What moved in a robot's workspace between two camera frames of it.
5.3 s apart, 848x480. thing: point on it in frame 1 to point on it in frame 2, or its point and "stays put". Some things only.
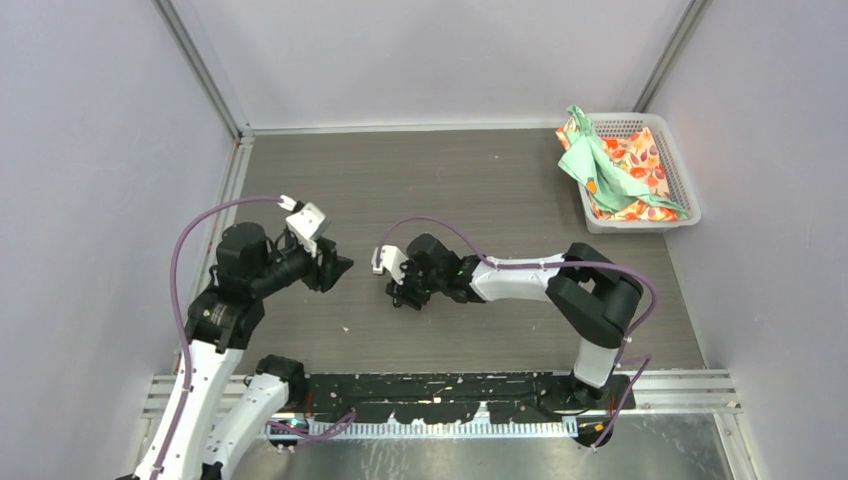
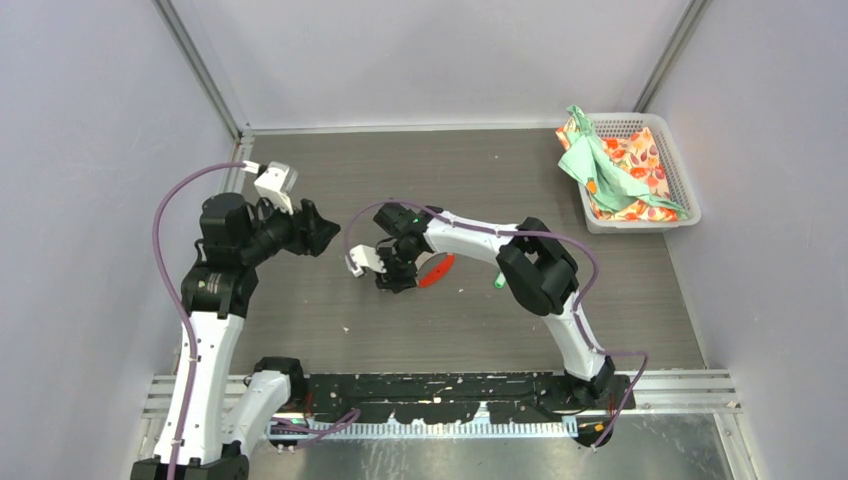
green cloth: [612, 187] stays put
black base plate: [461, 397] stays put
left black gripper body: [315, 275] to [303, 241]
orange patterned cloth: [637, 153] stays put
